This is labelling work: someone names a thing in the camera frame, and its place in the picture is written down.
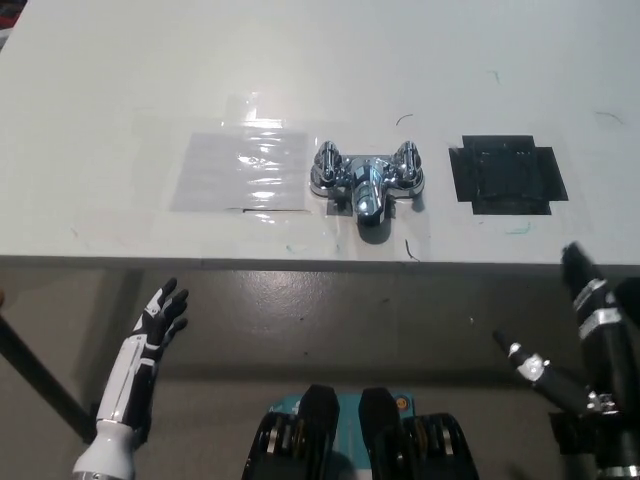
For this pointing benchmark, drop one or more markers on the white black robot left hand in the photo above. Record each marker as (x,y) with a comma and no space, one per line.
(131,370)

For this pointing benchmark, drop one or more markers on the black table foot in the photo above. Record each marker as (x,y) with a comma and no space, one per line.
(570,432)

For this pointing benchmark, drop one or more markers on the robot black torso block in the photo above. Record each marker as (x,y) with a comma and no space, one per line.
(315,425)
(385,430)

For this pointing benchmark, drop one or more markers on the chrome faucet body with spout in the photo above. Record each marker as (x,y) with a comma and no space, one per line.
(369,192)

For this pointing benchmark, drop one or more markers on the black table leg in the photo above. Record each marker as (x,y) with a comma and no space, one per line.
(631,295)

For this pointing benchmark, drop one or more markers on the red background clutter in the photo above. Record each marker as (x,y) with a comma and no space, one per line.
(7,10)

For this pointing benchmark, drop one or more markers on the grey taped plastic sheet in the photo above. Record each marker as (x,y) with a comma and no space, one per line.
(235,172)

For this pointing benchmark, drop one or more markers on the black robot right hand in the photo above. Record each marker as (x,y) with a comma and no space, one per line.
(612,380)

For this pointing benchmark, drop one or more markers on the robot left black torso block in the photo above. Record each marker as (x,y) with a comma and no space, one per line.
(315,425)

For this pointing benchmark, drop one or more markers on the black tape patch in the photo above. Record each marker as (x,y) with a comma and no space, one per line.
(505,175)

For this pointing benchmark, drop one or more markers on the robot right black torso block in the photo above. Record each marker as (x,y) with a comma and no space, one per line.
(385,430)

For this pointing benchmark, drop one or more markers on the black diagonal bar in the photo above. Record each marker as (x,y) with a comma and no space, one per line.
(45,380)

